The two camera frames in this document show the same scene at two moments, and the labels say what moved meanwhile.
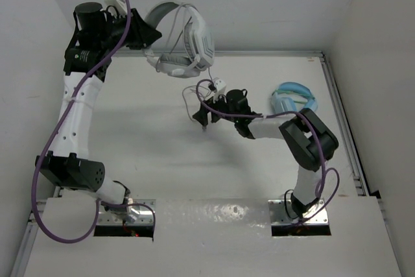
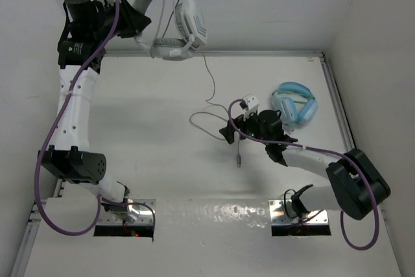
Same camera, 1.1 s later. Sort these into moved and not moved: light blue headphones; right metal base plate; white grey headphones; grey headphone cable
Moved: white grey headphones; grey headphone cable
Not moved: right metal base plate; light blue headphones
